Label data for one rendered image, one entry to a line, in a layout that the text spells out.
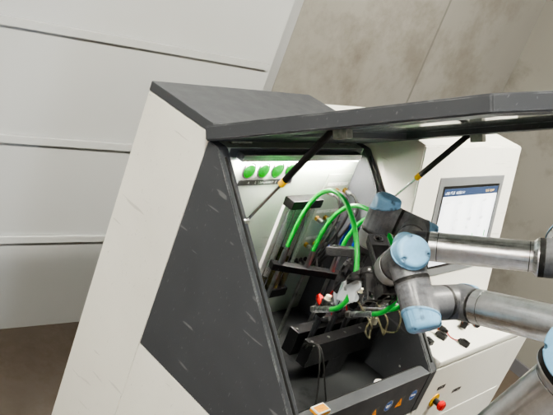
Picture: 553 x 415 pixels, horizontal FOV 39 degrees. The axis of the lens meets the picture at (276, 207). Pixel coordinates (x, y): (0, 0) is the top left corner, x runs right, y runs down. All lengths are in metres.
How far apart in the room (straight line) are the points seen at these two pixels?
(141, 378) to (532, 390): 1.28
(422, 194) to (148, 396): 1.05
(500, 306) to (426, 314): 0.15
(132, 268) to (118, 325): 0.20
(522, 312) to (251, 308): 0.71
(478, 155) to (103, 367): 1.44
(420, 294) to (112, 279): 1.11
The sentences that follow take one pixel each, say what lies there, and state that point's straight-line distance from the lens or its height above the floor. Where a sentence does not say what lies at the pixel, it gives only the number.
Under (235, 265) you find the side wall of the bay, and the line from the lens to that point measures 1.99.
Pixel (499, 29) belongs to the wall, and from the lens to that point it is 4.78.
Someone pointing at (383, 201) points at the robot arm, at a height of 1.46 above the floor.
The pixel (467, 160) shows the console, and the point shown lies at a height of 1.50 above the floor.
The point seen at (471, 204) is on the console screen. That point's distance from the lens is 2.81.
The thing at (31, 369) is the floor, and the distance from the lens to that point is 3.44.
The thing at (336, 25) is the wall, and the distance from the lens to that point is 3.82.
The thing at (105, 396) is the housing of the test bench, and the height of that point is 0.54.
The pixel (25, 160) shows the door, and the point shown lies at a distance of 3.19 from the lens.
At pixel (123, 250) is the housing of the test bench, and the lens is 2.34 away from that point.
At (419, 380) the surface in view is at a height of 0.94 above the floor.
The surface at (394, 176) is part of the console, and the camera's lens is 2.51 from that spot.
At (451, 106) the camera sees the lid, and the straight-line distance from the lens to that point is 1.58.
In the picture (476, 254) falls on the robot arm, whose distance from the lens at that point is 1.94.
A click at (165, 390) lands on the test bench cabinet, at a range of 2.28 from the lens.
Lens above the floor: 2.09
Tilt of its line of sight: 21 degrees down
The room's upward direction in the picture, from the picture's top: 21 degrees clockwise
